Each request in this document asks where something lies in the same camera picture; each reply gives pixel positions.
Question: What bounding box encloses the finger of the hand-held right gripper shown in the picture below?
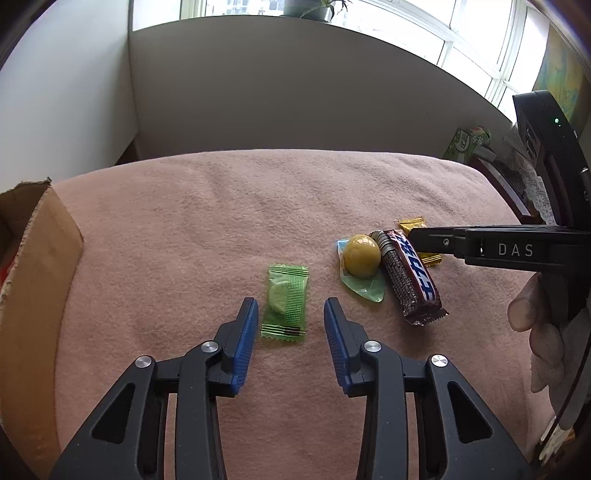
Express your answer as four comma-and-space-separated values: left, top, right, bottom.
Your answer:
409, 224, 467, 259

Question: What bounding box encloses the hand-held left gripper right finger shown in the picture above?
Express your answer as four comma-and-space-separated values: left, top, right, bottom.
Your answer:
323, 296, 536, 480

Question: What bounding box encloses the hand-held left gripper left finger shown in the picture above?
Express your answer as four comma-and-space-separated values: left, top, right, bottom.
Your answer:
48, 296, 259, 480

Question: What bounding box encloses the small chocolate bar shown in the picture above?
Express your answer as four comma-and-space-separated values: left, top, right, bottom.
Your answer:
369, 229, 450, 328

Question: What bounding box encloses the green candy packet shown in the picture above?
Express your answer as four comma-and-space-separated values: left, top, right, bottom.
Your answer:
260, 263, 309, 343

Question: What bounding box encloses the cardboard box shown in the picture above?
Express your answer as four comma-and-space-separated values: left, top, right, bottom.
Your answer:
0, 176, 85, 467

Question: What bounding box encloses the person's right hand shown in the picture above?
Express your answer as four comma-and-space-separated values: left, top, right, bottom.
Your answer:
507, 272, 578, 407

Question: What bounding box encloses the white lace cloth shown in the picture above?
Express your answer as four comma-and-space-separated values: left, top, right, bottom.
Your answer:
503, 124, 557, 224

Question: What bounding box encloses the dark wooden furniture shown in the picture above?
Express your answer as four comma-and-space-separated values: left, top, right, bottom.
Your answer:
466, 154, 546, 222

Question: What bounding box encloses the yellow ball candy packet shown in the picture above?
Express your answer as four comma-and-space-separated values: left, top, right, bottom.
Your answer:
337, 234, 387, 304

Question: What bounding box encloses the green box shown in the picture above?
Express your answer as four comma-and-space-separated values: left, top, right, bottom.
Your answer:
442, 126, 492, 162

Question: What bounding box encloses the pink blanket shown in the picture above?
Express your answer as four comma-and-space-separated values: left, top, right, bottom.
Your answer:
48, 148, 559, 480

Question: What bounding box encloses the white board panel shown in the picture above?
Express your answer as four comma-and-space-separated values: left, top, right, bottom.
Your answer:
128, 16, 513, 167

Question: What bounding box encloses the window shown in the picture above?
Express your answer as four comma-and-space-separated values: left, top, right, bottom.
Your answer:
131, 0, 550, 123

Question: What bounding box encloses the white glove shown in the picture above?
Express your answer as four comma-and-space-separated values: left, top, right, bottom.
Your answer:
538, 415, 573, 462

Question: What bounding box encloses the potted plant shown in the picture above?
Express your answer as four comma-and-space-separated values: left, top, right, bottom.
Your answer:
281, 0, 352, 21

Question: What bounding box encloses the wall map poster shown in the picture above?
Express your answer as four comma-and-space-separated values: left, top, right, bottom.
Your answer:
531, 28, 591, 139

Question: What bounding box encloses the thin black cable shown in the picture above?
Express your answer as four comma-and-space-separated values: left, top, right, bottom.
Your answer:
536, 318, 586, 462

